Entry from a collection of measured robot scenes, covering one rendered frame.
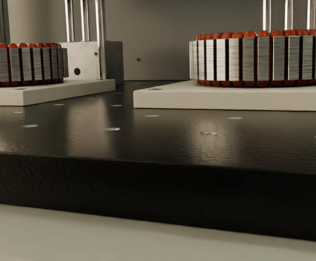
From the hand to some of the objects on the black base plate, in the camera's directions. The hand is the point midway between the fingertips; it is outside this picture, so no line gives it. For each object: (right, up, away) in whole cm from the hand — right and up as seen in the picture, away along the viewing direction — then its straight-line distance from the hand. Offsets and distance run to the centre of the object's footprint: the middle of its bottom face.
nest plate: (-14, -3, +30) cm, 33 cm away
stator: (+8, -3, +20) cm, 22 cm away
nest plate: (+8, -4, +20) cm, 22 cm away
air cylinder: (-8, -1, +43) cm, 44 cm away
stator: (-14, -2, +30) cm, 33 cm away
